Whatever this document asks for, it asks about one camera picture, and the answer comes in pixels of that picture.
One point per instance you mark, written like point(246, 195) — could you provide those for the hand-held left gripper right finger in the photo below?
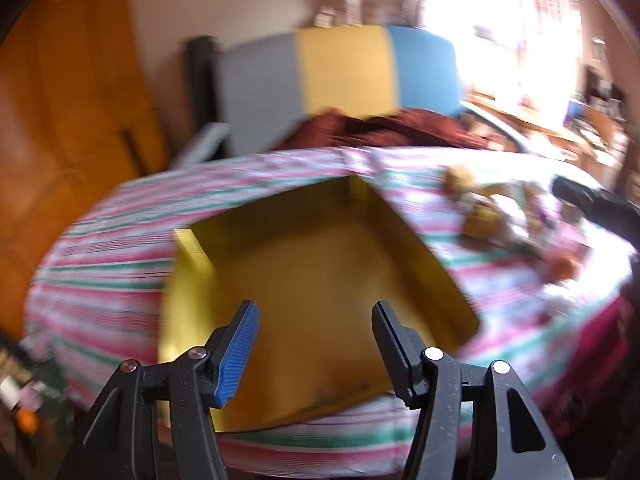
point(395, 360)

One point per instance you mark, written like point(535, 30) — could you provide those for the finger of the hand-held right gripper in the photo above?
point(600, 207)

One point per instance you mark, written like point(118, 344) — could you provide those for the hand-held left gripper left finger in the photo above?
point(237, 355)

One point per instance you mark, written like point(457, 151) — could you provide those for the gold tin box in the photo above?
point(310, 285)

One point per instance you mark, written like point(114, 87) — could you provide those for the wooden desk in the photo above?
point(540, 120)

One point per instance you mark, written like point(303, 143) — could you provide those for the red blanket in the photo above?
point(595, 355)

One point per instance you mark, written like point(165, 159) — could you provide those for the striped tablecloth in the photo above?
point(110, 260)

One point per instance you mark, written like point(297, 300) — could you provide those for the maroon jacket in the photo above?
point(390, 127)

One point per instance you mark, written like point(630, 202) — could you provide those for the wooden wardrobe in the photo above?
point(65, 135)

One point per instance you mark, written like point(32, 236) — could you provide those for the grey yellow blue armchair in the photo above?
point(345, 70)

